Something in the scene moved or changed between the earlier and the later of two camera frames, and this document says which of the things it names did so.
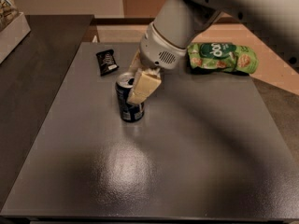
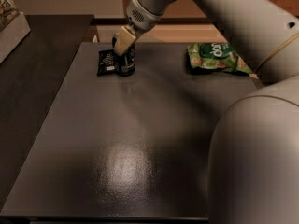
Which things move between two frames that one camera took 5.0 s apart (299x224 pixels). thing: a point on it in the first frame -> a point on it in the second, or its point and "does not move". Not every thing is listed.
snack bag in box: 8,8 does not move
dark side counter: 30,78 does not move
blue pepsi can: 130,112 -> 126,62
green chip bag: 222,56 does not move
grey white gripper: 156,51 -> 140,16
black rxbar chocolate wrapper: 106,62 does not move
